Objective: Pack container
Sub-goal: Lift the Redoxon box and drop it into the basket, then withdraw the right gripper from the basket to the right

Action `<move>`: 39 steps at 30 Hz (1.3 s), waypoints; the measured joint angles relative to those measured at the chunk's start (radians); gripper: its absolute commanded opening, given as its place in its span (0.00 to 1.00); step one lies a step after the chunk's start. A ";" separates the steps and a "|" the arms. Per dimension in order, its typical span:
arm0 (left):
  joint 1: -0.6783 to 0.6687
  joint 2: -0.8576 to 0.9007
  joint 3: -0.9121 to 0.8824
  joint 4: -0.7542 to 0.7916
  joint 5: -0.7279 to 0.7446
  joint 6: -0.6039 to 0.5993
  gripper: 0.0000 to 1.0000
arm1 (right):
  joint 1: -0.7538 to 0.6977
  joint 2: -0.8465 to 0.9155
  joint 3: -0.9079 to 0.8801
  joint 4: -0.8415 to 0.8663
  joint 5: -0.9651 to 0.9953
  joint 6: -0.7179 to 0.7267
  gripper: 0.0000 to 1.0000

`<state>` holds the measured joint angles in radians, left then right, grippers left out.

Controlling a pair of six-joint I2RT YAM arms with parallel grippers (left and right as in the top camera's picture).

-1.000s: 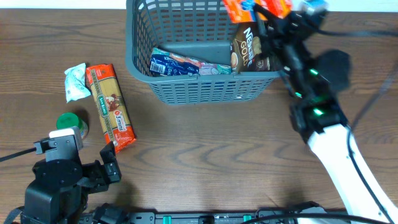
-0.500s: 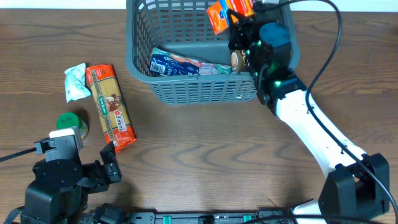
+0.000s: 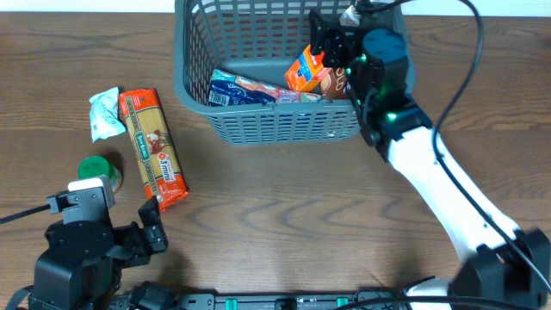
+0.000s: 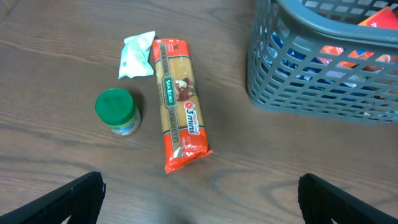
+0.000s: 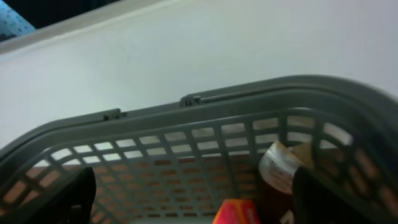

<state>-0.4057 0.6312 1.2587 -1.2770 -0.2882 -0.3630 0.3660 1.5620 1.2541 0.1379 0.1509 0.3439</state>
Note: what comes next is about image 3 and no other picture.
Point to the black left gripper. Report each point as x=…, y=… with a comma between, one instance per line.
x=151, y=218

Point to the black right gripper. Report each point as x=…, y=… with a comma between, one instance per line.
x=337, y=47

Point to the brown Nescafe Gold pouch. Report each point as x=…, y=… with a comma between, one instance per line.
x=334, y=84

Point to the orange medicine box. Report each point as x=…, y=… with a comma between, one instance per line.
x=307, y=72

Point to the orange spaghetti packet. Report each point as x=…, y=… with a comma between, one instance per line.
x=159, y=167

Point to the green lid spice jar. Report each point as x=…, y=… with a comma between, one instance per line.
x=96, y=166

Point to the grey plastic basket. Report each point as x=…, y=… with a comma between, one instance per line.
x=258, y=40

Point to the white green sachet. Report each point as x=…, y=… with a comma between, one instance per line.
x=104, y=119

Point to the blue Kleenex tissue pack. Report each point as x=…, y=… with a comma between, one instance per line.
x=226, y=89

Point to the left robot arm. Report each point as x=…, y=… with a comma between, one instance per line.
x=72, y=287

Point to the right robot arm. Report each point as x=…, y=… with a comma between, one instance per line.
x=502, y=266

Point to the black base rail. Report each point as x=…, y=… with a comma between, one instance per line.
x=310, y=301

